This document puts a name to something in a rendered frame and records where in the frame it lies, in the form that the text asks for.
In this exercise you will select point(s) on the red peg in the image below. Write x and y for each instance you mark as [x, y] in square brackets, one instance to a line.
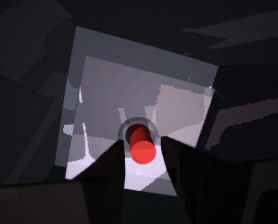
[142, 148]

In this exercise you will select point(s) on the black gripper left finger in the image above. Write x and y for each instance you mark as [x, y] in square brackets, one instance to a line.
[94, 196]

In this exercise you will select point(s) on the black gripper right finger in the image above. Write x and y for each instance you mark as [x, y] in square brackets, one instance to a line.
[212, 190]

